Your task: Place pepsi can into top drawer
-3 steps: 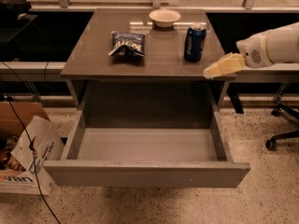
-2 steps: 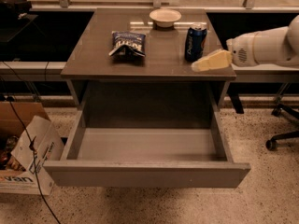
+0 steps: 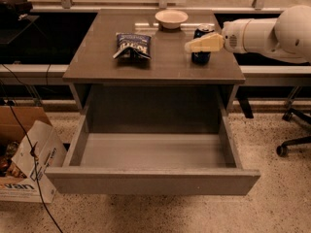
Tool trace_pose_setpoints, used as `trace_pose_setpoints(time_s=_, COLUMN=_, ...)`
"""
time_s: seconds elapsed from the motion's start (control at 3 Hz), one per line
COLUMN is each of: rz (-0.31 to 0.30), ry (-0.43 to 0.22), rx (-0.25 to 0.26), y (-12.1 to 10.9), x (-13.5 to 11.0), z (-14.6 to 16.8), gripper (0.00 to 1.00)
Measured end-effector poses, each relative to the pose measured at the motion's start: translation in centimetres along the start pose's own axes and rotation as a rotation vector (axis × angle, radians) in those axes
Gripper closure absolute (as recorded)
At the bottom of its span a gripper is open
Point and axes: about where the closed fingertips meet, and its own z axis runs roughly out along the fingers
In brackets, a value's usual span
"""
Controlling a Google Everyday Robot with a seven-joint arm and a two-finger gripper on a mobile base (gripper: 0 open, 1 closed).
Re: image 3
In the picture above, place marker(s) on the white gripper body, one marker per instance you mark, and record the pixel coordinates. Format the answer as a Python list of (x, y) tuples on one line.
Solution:
[(233, 36)]

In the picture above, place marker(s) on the cardboard box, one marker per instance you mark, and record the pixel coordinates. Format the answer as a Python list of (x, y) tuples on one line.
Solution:
[(29, 145)]

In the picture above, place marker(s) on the black bag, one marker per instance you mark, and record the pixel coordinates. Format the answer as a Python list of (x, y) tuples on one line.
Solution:
[(15, 8)]

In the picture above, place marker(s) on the white bowl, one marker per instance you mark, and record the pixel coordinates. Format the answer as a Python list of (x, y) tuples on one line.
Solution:
[(171, 19)]

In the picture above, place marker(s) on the blue chip bag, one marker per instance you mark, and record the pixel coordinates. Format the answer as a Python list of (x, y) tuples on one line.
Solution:
[(130, 45)]

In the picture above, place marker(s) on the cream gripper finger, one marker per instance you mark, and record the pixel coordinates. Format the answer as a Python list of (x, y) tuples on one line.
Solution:
[(207, 43)]

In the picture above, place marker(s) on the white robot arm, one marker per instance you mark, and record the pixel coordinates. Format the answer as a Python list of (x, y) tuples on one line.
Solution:
[(285, 38)]

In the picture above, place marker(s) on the grey open top drawer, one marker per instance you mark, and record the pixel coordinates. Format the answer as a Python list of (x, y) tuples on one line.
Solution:
[(153, 164)]

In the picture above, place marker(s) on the grey cabinet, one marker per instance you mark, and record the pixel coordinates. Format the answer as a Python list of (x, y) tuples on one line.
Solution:
[(170, 64)]

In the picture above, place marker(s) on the blue pepsi can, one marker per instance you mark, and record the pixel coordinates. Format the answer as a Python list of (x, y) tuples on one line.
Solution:
[(202, 58)]

